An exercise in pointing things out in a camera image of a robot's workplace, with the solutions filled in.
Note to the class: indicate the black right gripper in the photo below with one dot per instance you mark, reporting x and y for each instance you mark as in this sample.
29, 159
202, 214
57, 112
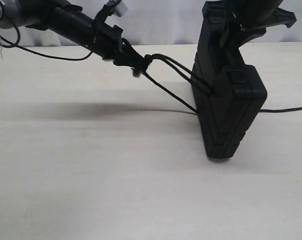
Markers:
251, 18

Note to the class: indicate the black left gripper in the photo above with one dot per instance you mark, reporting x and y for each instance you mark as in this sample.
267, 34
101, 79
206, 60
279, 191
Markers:
111, 46

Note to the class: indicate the black plastic carry case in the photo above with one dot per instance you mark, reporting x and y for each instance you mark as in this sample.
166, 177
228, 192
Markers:
237, 97

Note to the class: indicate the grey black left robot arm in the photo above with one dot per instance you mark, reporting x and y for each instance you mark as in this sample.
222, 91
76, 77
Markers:
68, 20

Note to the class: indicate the white backdrop curtain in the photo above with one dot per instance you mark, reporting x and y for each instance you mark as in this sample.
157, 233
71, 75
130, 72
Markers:
161, 22

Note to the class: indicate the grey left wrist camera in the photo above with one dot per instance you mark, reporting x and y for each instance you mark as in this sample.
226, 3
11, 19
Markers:
117, 7

